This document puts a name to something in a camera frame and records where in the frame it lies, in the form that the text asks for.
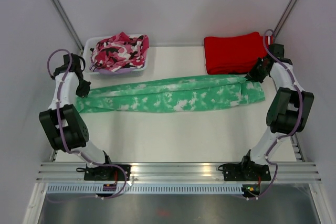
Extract lilac garment in basket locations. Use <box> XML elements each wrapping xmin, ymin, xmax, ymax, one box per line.
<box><xmin>86</xmin><ymin>64</ymin><xmax>147</xmax><ymax>76</ymax></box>

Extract black folded garment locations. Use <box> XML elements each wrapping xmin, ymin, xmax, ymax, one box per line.
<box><xmin>227</xmin><ymin>70</ymin><xmax>248</xmax><ymax>75</ymax></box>

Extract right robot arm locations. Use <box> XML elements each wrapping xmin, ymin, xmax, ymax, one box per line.
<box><xmin>239</xmin><ymin>44</ymin><xmax>314</xmax><ymax>180</ymax></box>

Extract pink camouflage trousers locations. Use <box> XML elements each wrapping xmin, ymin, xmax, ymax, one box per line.
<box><xmin>89</xmin><ymin>31</ymin><xmax>150</xmax><ymax>73</ymax></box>

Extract red folded trousers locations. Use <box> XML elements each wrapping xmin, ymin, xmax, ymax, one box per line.
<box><xmin>204</xmin><ymin>32</ymin><xmax>274</xmax><ymax>74</ymax></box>

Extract white perforated laundry basket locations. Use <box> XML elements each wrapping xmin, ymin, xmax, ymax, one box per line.
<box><xmin>83</xmin><ymin>33</ymin><xmax>150</xmax><ymax>79</ymax></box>

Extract aluminium mounting rail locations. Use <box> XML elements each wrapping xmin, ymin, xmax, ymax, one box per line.
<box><xmin>35</xmin><ymin>162</ymin><xmax>321</xmax><ymax>184</ymax></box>

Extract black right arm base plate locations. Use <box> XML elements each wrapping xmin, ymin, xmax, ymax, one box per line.
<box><xmin>218</xmin><ymin>163</ymin><xmax>271</xmax><ymax>182</ymax></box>

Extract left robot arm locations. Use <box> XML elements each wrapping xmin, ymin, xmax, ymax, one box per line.
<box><xmin>39</xmin><ymin>51</ymin><xmax>265</xmax><ymax>180</ymax></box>

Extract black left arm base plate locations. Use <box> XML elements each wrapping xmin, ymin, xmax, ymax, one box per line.
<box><xmin>76</xmin><ymin>164</ymin><xmax>131</xmax><ymax>181</ymax></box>

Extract slotted cable duct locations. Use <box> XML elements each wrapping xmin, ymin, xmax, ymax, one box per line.
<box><xmin>47</xmin><ymin>183</ymin><xmax>243</xmax><ymax>195</ymax></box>

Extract green tie-dye trousers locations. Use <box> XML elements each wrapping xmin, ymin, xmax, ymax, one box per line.
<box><xmin>76</xmin><ymin>75</ymin><xmax>265</xmax><ymax>113</ymax></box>

